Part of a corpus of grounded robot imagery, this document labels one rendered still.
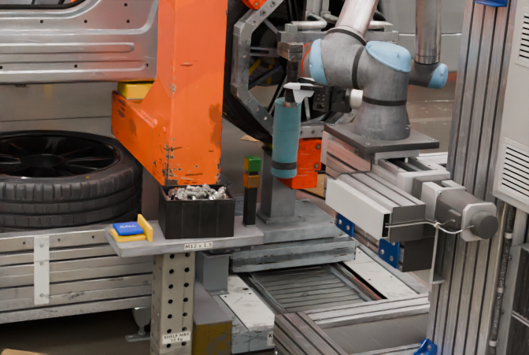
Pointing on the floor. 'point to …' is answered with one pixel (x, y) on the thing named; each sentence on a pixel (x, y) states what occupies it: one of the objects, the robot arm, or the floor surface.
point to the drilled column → (172, 303)
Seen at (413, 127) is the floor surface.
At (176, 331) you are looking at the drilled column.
